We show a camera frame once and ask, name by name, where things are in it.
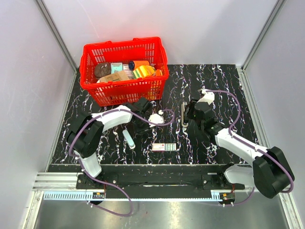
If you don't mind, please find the grey metal stapler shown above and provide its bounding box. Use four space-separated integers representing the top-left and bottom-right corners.
181 101 188 128

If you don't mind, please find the light blue stapler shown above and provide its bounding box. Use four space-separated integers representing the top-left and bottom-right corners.
122 129 135 149

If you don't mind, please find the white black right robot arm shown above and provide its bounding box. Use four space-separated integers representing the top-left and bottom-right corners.
183 100 295 198

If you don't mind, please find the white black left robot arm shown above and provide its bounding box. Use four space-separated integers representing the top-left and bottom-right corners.
67 97 152 189

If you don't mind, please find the yellow green striped box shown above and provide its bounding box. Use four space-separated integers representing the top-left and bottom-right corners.
133 65 156 79

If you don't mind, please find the orange snack packet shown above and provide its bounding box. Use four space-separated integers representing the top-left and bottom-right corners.
154 69 163 76

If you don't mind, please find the red plastic shopping basket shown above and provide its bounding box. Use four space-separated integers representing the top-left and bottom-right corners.
79 37 169 106

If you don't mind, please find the brown cardboard box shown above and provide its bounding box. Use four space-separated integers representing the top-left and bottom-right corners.
97 71 129 83

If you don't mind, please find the red white staple box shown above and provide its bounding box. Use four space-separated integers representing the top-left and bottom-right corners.
152 143 177 151

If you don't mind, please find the orange bottle blue cap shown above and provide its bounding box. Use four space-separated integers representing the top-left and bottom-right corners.
128 60 150 71

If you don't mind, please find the teal white small box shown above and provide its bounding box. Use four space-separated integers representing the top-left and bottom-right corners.
111 62 123 74

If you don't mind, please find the brown round cookie pack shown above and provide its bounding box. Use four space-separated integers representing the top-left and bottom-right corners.
94 62 111 79

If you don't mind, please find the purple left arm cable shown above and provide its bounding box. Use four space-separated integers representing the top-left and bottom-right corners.
68 108 175 184

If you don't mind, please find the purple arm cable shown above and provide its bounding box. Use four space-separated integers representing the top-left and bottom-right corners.
68 108 175 184
204 90 294 193

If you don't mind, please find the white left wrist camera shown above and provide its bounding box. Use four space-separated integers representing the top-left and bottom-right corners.
148 110 164 127

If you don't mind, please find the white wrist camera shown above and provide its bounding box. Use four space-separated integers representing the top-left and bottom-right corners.
198 89 215 105
148 110 164 127

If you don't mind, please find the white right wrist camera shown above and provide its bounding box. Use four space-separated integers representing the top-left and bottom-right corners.
198 89 215 105

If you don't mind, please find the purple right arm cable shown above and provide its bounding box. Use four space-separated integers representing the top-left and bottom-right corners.
204 90 294 193

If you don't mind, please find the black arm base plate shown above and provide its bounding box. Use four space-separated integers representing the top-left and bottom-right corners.
75 164 245 191

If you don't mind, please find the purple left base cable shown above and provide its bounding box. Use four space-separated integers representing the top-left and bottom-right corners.
88 181 134 217

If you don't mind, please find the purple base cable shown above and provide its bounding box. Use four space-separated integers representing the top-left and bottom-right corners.
88 181 134 217
224 186 255 206

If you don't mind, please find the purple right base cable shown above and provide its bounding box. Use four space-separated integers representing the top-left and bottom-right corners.
224 186 255 206

